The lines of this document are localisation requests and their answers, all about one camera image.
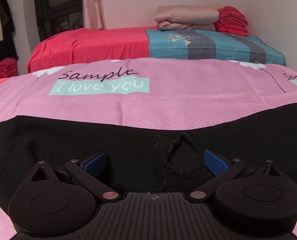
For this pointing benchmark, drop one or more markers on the pink curtain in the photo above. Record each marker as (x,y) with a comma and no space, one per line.
(93,14)

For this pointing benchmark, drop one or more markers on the teal grey striped pillow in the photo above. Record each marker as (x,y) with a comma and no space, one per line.
(201,44)

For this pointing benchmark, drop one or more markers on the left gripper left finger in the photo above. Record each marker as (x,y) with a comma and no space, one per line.
(76,181)

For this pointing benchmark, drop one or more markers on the folded beige blanket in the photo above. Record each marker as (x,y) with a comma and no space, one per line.
(186,17)

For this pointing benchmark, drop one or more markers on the black pants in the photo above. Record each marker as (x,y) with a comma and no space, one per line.
(145,159)

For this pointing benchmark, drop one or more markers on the red cloth pile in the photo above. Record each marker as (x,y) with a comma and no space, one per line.
(8,68)

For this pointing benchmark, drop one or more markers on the pink printed bedsheet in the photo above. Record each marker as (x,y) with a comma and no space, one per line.
(150,93)

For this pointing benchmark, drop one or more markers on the dark window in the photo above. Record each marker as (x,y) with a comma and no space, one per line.
(57,16)

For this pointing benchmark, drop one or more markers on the red mattress cover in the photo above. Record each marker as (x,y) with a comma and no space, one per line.
(89,45)

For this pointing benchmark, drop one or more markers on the hanging clothes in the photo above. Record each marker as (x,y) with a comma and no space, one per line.
(7,29)

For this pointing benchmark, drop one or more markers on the folded red blanket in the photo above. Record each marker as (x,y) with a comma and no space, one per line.
(231,21)

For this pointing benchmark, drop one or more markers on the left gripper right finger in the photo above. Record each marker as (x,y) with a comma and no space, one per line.
(234,183)

